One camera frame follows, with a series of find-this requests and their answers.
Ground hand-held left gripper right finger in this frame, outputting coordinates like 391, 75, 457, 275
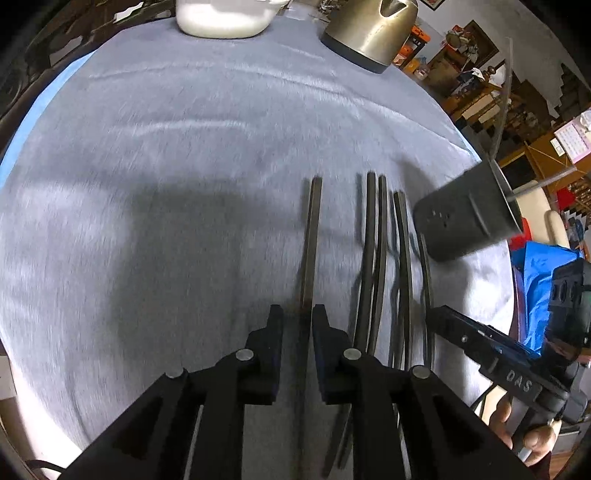
311, 304, 536, 480

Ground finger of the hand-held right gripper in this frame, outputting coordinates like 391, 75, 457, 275
485, 325, 543, 361
427, 305, 568, 407

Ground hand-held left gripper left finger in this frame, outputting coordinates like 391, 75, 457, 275
60, 305, 284, 480

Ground dark grey utensil holder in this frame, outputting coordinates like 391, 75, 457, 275
412, 159, 525, 261

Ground person's right hand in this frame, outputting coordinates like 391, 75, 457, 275
487, 399, 561, 469

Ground blue plastic bag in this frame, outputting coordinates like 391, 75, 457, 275
512, 237, 585, 356

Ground cream chair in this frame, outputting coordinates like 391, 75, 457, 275
512, 188, 571, 250

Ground grey tablecloth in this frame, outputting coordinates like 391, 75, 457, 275
0, 9, 515, 467

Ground cluttered wooden shelf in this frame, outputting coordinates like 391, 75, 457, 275
425, 19, 513, 123

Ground orange boxes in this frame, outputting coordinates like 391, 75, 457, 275
392, 23, 432, 70

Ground metal electric kettle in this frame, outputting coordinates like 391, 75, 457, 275
321, 0, 419, 75

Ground white plastic container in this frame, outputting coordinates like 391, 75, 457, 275
175, 0, 289, 38

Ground blue table cover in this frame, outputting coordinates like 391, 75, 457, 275
0, 48, 100, 174

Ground dark carved wooden furniture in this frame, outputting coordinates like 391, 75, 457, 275
0, 0, 178, 139

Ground wall calendar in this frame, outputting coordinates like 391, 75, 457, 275
553, 110, 591, 163

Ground black cable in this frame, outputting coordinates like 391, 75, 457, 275
23, 459, 68, 476

